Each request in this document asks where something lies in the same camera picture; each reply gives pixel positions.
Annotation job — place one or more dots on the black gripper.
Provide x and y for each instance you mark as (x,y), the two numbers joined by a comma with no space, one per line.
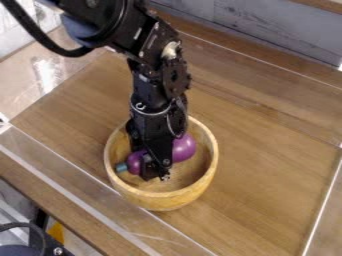
(158,113)

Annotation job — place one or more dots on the brown wooden bowl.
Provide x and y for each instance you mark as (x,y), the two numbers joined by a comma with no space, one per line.
(191,175)

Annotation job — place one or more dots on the purple toy eggplant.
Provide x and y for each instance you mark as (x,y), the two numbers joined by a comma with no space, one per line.
(183,150)

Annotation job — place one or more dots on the clear acrylic tray wall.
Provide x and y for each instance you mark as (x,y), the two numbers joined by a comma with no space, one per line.
(273,109)

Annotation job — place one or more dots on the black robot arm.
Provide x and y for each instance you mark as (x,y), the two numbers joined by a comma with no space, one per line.
(124,26)

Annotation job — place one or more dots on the black stand with screw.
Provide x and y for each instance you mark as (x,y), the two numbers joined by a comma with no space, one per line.
(43,241)

